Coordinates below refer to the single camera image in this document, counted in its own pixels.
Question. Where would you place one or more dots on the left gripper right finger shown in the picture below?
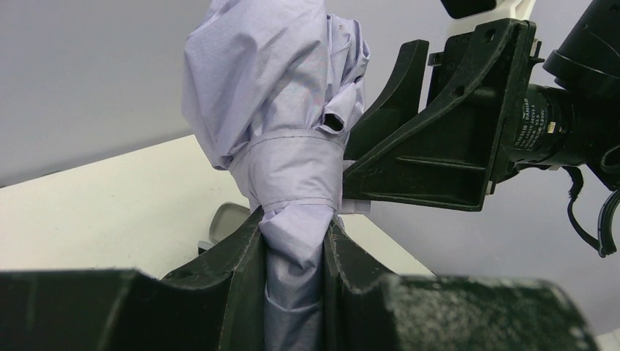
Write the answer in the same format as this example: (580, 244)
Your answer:
(369, 307)

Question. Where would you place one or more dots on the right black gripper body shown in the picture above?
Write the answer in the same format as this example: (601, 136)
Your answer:
(478, 80)

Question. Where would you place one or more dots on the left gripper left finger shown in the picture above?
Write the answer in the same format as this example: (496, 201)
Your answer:
(213, 302)

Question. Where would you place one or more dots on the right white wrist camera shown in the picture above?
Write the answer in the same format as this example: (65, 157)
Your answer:
(467, 15)

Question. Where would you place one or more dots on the black umbrella case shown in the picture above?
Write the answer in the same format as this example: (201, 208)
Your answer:
(227, 218)

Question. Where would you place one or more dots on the lilac folding umbrella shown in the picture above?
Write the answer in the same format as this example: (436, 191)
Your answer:
(272, 90)

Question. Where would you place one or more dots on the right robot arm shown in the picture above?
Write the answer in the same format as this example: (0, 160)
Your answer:
(569, 114)

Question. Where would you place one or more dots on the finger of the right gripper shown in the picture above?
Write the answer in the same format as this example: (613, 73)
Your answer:
(397, 103)
(396, 170)

